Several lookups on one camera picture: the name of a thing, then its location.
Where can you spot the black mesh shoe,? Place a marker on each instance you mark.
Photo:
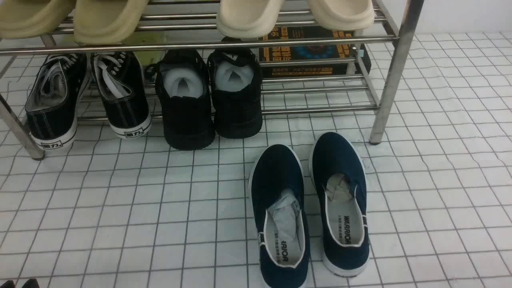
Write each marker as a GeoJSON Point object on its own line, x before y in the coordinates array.
{"type": "Point", "coordinates": [236, 83]}
{"type": "Point", "coordinates": [182, 84]}

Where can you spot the white grid floor mat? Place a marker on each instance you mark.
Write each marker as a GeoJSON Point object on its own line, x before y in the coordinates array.
{"type": "Point", "coordinates": [135, 213]}

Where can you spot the black lace-up sneaker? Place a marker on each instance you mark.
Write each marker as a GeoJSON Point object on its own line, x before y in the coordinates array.
{"type": "Point", "coordinates": [120, 83]}
{"type": "Point", "coordinates": [52, 104]}

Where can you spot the black box with print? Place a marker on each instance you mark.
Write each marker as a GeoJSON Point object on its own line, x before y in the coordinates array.
{"type": "Point", "coordinates": [302, 61]}

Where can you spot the khaki slipper,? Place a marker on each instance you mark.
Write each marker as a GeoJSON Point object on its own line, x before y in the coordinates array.
{"type": "Point", "coordinates": [30, 18]}
{"type": "Point", "coordinates": [106, 21]}

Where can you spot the navy slip-on shoe, right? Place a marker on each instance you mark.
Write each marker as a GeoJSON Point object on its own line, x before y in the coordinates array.
{"type": "Point", "coordinates": [338, 176]}

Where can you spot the navy slip-on shoe,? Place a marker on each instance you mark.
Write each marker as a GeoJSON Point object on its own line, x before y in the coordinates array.
{"type": "Point", "coordinates": [277, 188]}
{"type": "Point", "coordinates": [338, 176]}

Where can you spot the black mesh shoe, right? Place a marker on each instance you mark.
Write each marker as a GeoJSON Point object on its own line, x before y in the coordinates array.
{"type": "Point", "coordinates": [236, 83]}

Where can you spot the steel shoe rack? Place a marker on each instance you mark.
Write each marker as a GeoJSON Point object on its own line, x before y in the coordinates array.
{"type": "Point", "coordinates": [401, 39]}

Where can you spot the black mesh shoe, left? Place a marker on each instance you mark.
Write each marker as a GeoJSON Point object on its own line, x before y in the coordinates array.
{"type": "Point", "coordinates": [182, 84]}

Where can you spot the cream slipper,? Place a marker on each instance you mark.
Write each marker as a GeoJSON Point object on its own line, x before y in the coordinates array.
{"type": "Point", "coordinates": [343, 14]}
{"type": "Point", "coordinates": [246, 19]}

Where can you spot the navy slip-on shoe, left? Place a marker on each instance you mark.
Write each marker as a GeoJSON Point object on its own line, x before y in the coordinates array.
{"type": "Point", "coordinates": [277, 188]}

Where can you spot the khaki slipper, far left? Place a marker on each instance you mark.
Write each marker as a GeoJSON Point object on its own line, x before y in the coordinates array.
{"type": "Point", "coordinates": [30, 18]}

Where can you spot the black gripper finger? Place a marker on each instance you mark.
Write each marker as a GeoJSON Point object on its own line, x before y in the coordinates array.
{"type": "Point", "coordinates": [31, 283]}

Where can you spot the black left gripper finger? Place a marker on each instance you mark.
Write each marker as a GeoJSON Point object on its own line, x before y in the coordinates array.
{"type": "Point", "coordinates": [8, 284]}

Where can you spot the cream slipper, far right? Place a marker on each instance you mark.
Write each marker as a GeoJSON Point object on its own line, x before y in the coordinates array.
{"type": "Point", "coordinates": [343, 14]}

